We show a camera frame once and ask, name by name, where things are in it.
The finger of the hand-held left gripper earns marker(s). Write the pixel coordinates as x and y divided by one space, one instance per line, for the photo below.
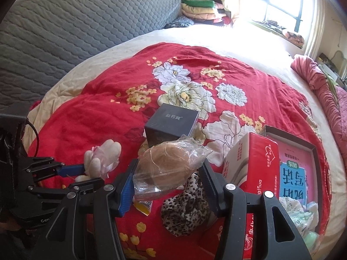
89 182
70 171

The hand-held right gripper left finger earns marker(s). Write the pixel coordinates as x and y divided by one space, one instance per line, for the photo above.
127 192

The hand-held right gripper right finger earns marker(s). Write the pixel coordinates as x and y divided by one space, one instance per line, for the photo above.
208 187

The clear plastic bag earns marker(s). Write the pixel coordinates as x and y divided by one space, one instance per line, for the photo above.
162 168

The white floral scrunchie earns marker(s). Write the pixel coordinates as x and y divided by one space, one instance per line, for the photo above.
289 205

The dark rimmed box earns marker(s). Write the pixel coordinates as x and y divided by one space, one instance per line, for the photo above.
287 135

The green printed tissue pack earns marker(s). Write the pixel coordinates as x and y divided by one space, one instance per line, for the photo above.
303 216

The pale tissue pack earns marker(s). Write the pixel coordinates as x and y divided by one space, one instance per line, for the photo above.
310 239

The yellow packet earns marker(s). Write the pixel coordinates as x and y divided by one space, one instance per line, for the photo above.
143 207

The leopard print scrunchie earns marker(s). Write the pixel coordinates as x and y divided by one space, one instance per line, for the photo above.
181 214

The red tissue box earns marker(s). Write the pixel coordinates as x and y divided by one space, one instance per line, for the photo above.
260 157

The red floral blanket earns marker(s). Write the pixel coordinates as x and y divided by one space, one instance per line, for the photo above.
108 113

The dark glossy box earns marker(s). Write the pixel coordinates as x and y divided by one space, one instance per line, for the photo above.
170 119

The pink book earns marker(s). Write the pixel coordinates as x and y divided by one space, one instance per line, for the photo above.
295 173

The cream bed sheet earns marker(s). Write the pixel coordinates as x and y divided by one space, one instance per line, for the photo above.
95 59

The grey quilted headboard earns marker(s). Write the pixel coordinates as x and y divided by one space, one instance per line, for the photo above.
67 32

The pink quilt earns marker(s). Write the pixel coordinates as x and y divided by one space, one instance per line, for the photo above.
325 92

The dark patterned cloth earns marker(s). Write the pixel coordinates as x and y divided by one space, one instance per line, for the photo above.
179 21

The brown patterned cushion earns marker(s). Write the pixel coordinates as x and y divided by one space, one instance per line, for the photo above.
294 38

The dark clothes pile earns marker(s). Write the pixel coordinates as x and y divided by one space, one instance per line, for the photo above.
268 24

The pink folded cloth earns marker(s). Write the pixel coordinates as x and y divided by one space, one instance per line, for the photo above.
219 13

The beige folded quilt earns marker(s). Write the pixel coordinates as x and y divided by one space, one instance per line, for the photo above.
198 12

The green folded blanket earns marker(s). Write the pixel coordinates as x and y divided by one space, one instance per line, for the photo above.
198 3

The dresser mirror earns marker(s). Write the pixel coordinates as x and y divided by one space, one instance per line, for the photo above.
342 59

